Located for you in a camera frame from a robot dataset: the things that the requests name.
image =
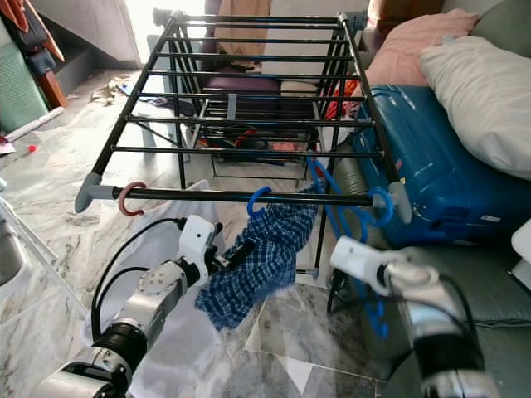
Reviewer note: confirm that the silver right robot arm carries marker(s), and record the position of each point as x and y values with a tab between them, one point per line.
431	290

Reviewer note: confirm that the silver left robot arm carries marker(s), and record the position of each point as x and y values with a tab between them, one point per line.
158	286

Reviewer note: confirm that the blue plaid shirt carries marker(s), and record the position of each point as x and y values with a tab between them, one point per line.
253	274

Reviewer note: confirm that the black metal drying rack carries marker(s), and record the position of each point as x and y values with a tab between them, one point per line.
199	196

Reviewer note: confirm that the white thin garment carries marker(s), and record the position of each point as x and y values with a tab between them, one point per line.
158	236

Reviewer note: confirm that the dark green sofa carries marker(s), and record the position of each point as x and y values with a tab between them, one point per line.
489	265

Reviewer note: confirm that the blue hard suitcase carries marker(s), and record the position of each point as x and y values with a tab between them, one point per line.
448	166

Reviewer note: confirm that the purple storage case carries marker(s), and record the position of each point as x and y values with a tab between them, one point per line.
241	84

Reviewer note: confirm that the white plastic box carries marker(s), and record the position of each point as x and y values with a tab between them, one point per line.
521	253

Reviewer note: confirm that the red garment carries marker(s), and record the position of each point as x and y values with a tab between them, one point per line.
340	95

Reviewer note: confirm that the pink paper card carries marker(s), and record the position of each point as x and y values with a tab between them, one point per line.
5	147

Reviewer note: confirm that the pale blue plastic stool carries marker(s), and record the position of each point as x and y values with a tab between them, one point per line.
151	50

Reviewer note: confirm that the white tube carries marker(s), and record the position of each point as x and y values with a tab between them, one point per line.
41	120

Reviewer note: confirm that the beige pillow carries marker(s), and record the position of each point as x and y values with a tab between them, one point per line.
481	91

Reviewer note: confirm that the pink cushion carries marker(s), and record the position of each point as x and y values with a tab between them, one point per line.
398	46

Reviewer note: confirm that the dark bag on wooden stand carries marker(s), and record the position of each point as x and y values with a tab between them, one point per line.
41	50

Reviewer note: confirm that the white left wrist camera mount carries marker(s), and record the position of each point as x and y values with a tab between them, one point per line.
199	240

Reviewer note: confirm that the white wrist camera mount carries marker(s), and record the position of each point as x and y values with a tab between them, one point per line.
361	261
199	240

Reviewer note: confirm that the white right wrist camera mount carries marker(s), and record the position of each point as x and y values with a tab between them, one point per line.
361	261

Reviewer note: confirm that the white frame grey chair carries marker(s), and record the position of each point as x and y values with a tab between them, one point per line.
12	265

